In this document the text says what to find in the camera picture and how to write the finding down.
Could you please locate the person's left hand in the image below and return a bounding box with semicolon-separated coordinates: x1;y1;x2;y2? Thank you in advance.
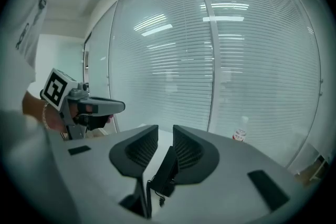
48;109;69;134

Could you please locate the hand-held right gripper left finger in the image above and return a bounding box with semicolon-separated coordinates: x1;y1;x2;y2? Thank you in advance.
48;124;160;224

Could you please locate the black coiled phone cord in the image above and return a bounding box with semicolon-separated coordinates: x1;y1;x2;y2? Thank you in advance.
145;179;166;208

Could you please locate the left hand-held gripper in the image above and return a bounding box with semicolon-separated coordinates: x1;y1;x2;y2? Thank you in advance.
39;68;126;140

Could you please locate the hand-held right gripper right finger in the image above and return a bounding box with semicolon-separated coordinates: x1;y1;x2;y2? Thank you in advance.
157;124;313;224

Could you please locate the black desk telephone base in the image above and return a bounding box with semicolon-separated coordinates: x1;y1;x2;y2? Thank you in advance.
157;145;180;198

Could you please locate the white table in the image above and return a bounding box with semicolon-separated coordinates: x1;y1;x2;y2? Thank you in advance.
88;123;238;209

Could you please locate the clear bottle with red label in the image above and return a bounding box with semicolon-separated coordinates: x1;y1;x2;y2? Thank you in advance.
232;115;249;143

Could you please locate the person's left forearm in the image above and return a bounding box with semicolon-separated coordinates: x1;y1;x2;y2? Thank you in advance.
22;90;50;130

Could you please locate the person's grey printed shirt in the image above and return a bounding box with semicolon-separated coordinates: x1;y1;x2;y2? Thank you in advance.
4;0;54;94

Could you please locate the metal bracelet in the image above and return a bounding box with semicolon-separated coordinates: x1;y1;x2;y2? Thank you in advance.
42;100;51;130

